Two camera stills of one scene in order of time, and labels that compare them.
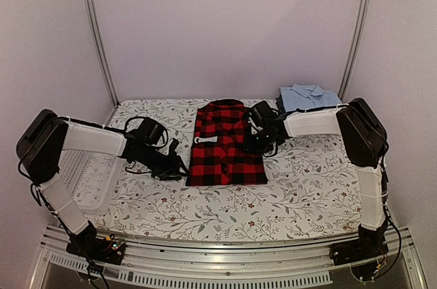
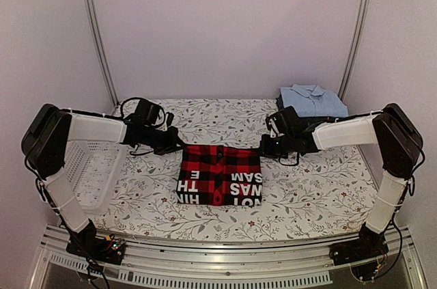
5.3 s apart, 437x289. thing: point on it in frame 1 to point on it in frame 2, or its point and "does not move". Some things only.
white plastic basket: (91, 180) does not move
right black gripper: (250, 148) to (265, 149)
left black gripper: (172, 169) to (173, 141)
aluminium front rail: (175, 264) does not move
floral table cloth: (313, 188) does not move
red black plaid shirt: (218, 155) to (220, 175)
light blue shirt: (307, 96) does not move
